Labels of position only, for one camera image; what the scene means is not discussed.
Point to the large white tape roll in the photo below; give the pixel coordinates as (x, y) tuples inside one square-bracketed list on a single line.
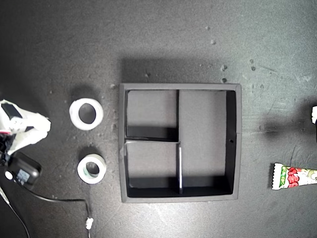
[(74, 116)]

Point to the printed snack bar wrapper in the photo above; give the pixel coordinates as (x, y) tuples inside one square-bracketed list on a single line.
[(294, 176)]

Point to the small white tape roll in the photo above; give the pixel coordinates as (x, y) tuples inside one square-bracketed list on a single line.
[(83, 171)]

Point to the black compartment tray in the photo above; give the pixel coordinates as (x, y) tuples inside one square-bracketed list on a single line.
[(203, 138)]

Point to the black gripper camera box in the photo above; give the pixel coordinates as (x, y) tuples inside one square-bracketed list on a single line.
[(23, 171)]

